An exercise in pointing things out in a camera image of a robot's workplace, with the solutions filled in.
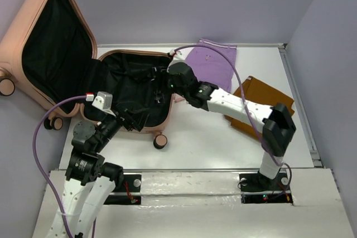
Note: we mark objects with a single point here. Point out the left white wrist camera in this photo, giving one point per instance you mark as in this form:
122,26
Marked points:
103,102

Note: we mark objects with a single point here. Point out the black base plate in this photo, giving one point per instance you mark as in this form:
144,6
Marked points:
128,193
256,189

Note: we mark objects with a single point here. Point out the pink hard-shell suitcase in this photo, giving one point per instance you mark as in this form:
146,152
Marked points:
50,53

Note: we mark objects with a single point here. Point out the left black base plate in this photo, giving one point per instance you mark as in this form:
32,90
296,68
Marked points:
128,193

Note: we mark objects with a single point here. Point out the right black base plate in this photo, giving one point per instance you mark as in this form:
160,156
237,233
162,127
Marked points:
256,189

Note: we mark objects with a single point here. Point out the purple shorts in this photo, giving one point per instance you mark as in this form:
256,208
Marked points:
210,66

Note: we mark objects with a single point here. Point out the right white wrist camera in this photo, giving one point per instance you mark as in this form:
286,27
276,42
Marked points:
175,56

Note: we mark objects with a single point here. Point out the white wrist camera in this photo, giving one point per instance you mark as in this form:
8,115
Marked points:
175,56
103,102

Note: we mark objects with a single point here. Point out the mustard brown trousers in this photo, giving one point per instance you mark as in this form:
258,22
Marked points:
261,93

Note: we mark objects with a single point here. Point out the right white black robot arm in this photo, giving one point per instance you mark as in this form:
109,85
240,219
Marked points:
273,125

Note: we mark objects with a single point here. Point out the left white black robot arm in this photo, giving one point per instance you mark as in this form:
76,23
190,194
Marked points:
89,179

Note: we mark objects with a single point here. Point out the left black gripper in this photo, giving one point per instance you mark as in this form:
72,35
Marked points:
126,121

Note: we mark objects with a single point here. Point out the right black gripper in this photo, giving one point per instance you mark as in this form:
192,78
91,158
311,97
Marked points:
163,74

